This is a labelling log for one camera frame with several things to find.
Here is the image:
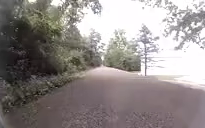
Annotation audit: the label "verge with low plants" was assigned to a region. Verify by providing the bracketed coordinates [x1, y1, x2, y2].
[0, 68, 91, 114]

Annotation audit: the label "overhanging leafy branches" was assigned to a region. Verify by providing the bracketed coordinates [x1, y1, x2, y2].
[136, 0, 205, 51]

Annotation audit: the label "slim pine tree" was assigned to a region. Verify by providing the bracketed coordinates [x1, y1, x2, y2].
[135, 23, 161, 77]

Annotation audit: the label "clump of green trees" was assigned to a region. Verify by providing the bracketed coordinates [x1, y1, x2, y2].
[103, 28, 143, 72]

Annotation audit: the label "dense green wood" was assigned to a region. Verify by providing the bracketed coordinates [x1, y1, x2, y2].
[0, 0, 104, 84]

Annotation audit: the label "dark grey asphalt road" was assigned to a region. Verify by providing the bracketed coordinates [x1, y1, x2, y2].
[3, 65, 205, 128]

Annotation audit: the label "pale roadside strip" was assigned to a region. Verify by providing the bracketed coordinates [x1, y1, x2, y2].
[156, 74, 205, 94]

